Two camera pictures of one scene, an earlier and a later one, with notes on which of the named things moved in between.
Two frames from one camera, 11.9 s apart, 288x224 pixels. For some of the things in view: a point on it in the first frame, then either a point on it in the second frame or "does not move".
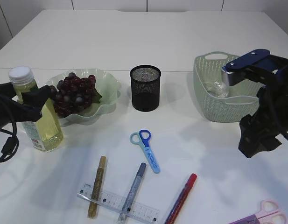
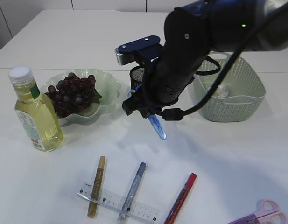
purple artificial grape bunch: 74,94 does not move
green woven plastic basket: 218,101 does not move
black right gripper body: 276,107 → 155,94
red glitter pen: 181,199 does not move
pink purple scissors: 268,214 does not move
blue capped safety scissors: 143,137 → 152,119
